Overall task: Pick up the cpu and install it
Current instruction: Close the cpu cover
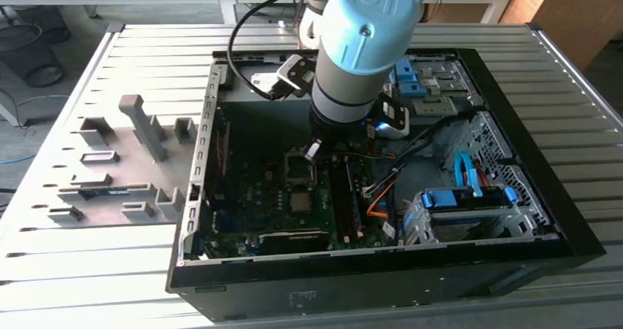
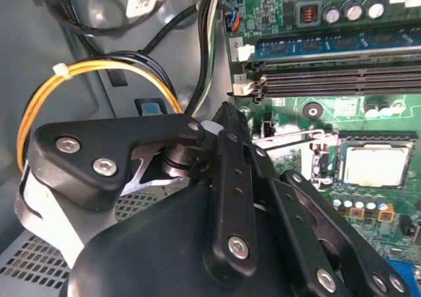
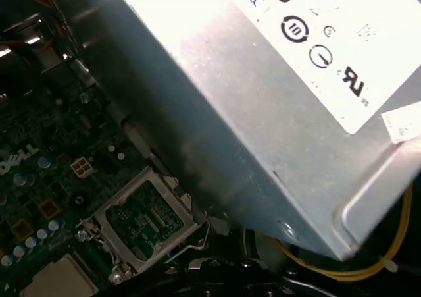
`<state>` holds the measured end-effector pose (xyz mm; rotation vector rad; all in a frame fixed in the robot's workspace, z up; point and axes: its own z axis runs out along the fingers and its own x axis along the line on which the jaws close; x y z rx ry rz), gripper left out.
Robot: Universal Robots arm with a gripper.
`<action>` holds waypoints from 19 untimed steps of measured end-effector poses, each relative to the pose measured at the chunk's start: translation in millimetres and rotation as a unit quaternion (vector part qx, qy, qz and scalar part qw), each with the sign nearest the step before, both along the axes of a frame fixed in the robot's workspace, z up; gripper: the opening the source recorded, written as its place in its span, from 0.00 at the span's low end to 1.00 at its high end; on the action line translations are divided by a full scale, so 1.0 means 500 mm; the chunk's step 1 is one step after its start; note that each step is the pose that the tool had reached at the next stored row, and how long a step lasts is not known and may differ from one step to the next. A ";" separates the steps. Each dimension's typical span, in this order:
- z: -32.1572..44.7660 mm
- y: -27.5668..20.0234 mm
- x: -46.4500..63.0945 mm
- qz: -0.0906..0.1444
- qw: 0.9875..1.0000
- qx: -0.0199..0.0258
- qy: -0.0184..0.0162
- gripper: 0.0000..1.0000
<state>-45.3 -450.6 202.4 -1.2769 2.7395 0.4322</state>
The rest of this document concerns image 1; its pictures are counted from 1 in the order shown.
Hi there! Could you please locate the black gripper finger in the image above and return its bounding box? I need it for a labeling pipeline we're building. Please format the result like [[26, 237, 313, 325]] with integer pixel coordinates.
[[302, 138, 325, 163]]

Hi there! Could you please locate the metal socket cover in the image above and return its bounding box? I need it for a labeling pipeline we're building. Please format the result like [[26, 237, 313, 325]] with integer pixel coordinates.
[[283, 150, 319, 190]]

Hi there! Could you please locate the silver green-edged CPU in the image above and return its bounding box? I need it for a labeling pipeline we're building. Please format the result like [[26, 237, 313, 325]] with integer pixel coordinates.
[[290, 193, 313, 212]]

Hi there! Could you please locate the CPU socket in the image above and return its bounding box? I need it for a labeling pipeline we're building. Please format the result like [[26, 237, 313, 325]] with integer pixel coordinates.
[[286, 187, 319, 217]]

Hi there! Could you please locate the black RAM slot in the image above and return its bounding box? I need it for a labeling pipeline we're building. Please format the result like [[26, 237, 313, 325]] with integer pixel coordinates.
[[330, 154, 353, 243], [343, 155, 366, 238]]

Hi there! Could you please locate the dark green motherboard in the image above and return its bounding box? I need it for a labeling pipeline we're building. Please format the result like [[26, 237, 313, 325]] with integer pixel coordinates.
[[205, 139, 391, 258]]

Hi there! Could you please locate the empty blue disk carrier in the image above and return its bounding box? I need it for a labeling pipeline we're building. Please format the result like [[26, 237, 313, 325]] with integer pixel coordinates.
[[389, 61, 421, 98]]

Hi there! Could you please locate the grey power supply unit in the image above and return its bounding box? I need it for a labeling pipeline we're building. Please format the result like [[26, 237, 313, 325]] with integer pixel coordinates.
[[218, 64, 315, 140]]

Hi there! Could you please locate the grey metal drive cage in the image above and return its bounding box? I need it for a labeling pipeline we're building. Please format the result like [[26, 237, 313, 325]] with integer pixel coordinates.
[[383, 58, 489, 140]]

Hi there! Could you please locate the black graphics card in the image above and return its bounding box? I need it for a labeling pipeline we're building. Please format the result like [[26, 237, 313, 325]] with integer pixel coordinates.
[[257, 228, 334, 256]]

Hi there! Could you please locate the blue carrier with black disk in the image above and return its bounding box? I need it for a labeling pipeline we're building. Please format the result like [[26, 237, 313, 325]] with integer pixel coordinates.
[[419, 185, 517, 210]]

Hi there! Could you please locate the grey plastic parts rack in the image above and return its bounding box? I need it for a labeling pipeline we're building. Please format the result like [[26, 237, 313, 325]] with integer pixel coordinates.
[[46, 94, 201, 228]]

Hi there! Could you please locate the silver disk bay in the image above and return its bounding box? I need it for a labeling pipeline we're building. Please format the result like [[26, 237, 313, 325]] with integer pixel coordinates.
[[399, 190, 537, 246]]

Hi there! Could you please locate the black open PC case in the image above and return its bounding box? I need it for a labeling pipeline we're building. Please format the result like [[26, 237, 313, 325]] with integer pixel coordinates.
[[165, 47, 608, 325]]

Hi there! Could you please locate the green RAM stick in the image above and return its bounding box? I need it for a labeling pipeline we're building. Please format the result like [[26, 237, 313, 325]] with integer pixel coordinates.
[[77, 185, 150, 201]]

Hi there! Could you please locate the wooden cabinet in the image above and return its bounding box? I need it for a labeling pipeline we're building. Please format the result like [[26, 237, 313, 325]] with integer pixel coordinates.
[[501, 0, 623, 71]]

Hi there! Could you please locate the black mesh waste bin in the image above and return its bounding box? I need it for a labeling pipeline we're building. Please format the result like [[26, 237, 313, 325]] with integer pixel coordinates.
[[0, 24, 66, 88]]

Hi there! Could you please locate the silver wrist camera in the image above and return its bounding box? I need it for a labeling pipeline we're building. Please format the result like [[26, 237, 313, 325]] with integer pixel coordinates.
[[277, 53, 318, 100], [377, 101, 411, 137]]

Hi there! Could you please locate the black wire bundle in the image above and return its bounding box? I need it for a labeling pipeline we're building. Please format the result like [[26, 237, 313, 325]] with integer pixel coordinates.
[[370, 112, 474, 206]]

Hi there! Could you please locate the orange wire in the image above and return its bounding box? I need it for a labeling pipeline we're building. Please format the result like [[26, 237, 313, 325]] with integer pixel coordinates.
[[366, 179, 398, 219]]

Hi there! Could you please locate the blue wire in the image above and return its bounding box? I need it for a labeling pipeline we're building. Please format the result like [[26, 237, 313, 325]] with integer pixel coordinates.
[[453, 152, 486, 198]]

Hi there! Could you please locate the black camera cable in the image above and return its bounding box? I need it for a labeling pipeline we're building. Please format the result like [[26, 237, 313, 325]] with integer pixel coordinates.
[[227, 0, 303, 100]]

